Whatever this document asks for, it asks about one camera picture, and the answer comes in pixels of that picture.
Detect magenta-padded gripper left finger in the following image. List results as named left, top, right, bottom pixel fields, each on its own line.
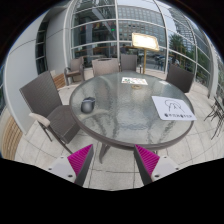
left=47, top=143, right=95, bottom=187

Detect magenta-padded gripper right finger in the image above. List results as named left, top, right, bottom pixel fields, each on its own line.
left=133, top=144, right=181, bottom=186

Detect dark grey computer mouse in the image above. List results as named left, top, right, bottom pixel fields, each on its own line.
left=80, top=96, right=97, bottom=114

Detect white mouse pad with drawing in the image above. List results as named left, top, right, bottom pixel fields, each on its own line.
left=151, top=95, right=198, bottom=122

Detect wooden slatted bench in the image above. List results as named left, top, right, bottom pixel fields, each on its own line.
left=0, top=114, right=24, bottom=161
left=49, top=69, right=68, bottom=90

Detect brown wicker chair with armrests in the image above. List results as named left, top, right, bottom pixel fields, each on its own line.
left=165, top=63, right=195, bottom=94
left=91, top=58, right=120, bottom=78
left=19, top=70, right=81, bottom=155
left=63, top=56, right=86, bottom=85
left=119, top=53, right=139, bottom=73

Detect white printed menu card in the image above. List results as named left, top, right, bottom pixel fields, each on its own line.
left=121, top=76, right=149, bottom=86

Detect black metal chairs group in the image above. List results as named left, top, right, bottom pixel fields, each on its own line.
left=203, top=95, right=224, bottom=141

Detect gold-framed menu stand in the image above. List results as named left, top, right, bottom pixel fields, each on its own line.
left=131, top=32, right=161, bottom=75

